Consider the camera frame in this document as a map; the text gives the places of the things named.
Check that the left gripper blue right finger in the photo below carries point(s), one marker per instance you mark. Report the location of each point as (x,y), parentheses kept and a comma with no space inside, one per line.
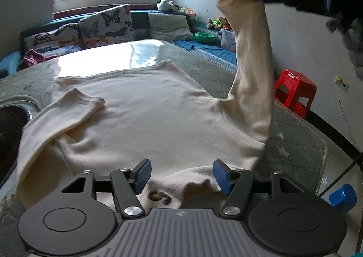
(236,185)

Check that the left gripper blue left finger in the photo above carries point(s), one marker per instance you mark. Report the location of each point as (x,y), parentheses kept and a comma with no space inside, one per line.
(126,186)

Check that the cream knit sweater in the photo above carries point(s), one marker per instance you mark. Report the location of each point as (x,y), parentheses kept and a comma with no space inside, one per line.
(114,120)

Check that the colourful plush toy pile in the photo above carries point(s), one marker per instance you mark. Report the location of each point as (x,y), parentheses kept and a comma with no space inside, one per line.
(218,24)

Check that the clear plastic storage box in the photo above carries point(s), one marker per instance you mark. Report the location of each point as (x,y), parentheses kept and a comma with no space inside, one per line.
(228,40)

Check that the blue corner sofa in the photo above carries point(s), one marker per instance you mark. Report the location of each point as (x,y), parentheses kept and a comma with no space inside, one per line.
(214,52)

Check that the green plastic bowl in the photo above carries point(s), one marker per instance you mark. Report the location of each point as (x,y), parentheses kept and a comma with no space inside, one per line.
(204,38)

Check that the green orange toys on sill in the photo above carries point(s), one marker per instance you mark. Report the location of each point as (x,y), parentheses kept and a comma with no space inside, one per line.
(187,11)

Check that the red plastic stool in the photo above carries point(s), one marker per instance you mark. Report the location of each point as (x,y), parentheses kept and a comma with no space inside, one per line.
(295,91)

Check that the grey square cushion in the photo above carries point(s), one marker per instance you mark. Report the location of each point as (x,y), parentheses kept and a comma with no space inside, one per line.
(169,27)

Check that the white plush toy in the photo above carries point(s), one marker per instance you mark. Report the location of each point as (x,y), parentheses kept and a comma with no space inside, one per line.
(167,6)

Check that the black round induction cooktop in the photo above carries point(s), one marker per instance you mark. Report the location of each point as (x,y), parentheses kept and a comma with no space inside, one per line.
(13,119)

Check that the long butterfly print pillow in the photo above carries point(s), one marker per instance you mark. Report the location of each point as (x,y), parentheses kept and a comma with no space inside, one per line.
(62,40)

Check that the pink garment on sofa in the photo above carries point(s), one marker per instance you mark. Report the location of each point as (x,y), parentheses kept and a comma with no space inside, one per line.
(32,58)

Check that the large butterfly print pillow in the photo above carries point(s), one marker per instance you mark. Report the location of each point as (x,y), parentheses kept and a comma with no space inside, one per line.
(107,27)

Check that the wall power socket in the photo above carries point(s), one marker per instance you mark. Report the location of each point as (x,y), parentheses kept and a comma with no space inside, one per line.
(341,83)

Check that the blue gripper handle part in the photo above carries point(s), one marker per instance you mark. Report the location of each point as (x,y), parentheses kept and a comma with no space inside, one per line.
(344,199)

